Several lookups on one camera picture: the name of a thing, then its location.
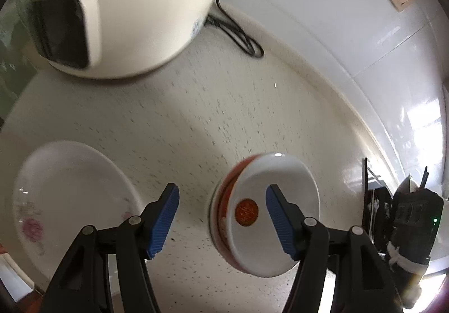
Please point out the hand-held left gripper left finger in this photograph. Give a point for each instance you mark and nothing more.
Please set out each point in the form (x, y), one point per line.
(163, 222)

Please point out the cream rice cooker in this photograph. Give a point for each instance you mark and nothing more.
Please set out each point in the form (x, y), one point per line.
(140, 18)

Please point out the shallow pink-flower plate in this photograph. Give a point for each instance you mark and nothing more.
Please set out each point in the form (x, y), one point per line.
(70, 193)

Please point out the black gas stove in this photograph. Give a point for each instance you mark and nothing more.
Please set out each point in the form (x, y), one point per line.
(375, 204)

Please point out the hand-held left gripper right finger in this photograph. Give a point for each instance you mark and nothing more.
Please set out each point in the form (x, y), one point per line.
(280, 225)

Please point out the red bowl with white inside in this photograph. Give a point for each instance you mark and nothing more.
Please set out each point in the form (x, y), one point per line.
(259, 179)

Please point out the glass door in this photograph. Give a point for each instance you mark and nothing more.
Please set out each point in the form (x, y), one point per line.
(10, 53)

